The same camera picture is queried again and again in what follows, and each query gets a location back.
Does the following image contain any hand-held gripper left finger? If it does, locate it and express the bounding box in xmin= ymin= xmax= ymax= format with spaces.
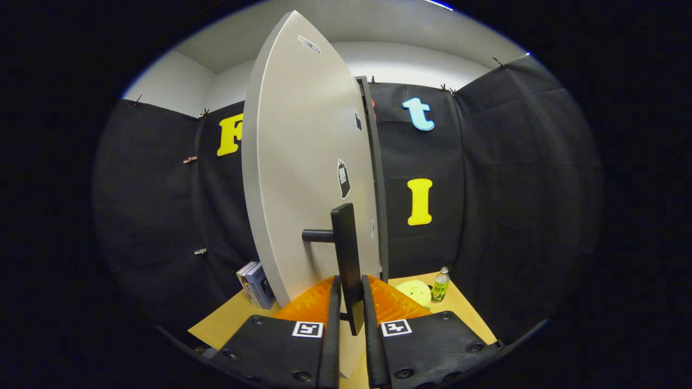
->
xmin=211 ymin=274 xmax=343 ymax=389

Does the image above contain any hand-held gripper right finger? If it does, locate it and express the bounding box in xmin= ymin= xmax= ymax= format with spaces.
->
xmin=361 ymin=274 xmax=501 ymax=389

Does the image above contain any grey shoe cabinet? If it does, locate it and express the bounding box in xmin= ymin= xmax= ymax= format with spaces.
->
xmin=355 ymin=76 xmax=390 ymax=283

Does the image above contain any beige shoe cabinet door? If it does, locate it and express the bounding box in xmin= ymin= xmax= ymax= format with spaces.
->
xmin=241 ymin=10 xmax=382 ymax=379

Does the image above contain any yellow plush toy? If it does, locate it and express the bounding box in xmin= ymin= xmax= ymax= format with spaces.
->
xmin=396 ymin=280 xmax=433 ymax=309

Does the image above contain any green drink bottle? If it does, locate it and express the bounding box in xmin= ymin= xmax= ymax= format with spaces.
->
xmin=431 ymin=266 xmax=451 ymax=303

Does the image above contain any dark grey book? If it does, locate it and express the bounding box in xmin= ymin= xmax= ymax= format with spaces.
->
xmin=242 ymin=263 xmax=265 ymax=310

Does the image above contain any white book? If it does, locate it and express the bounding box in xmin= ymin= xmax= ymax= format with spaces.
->
xmin=236 ymin=261 xmax=259 ymax=306

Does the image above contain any black backdrop cloth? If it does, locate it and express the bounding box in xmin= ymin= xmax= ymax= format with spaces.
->
xmin=92 ymin=54 xmax=604 ymax=346

